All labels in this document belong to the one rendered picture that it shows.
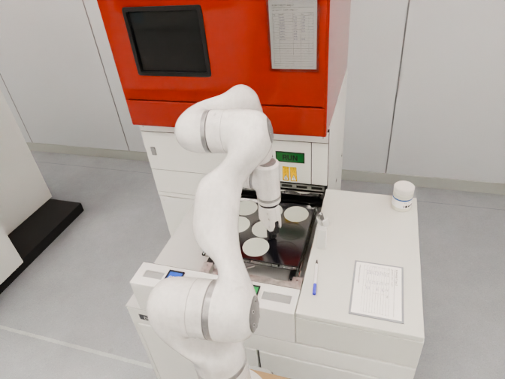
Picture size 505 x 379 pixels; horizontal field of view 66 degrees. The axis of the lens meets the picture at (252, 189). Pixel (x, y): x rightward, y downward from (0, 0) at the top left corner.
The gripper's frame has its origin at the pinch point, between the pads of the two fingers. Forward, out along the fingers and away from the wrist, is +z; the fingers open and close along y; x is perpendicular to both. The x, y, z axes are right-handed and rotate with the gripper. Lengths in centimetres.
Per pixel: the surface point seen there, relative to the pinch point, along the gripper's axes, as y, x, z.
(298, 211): -8.8, 16.8, 2.6
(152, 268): -1.6, -44.2, -3.4
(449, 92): -79, 175, 13
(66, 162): -292, -89, 92
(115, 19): -55, -29, -71
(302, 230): 1.7, 12.3, 2.6
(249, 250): 1.6, -10.0, 2.6
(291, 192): -17.9, 18.5, -1.0
